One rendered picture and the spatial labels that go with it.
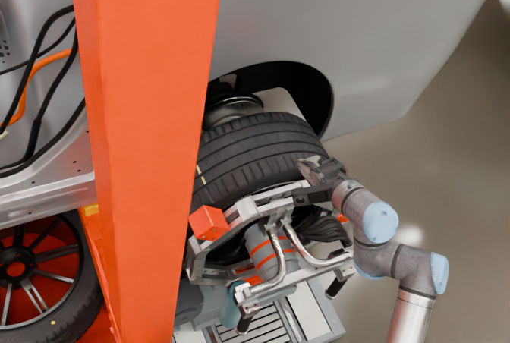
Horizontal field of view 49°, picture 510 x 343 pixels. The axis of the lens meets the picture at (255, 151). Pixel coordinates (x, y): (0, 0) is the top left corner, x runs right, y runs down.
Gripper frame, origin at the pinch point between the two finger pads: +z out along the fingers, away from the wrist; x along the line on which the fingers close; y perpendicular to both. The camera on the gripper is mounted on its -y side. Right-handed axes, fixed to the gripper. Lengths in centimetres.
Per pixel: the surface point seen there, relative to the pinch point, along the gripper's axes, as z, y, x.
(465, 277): 32, 93, -144
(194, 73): -47, -34, 61
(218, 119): 54, -3, -7
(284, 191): 4.9, -4.3, -10.8
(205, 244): 8.5, -32.1, -17.7
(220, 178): 13.1, -19.9, -1.6
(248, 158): 12.4, -9.9, 0.7
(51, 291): 72, -86, -57
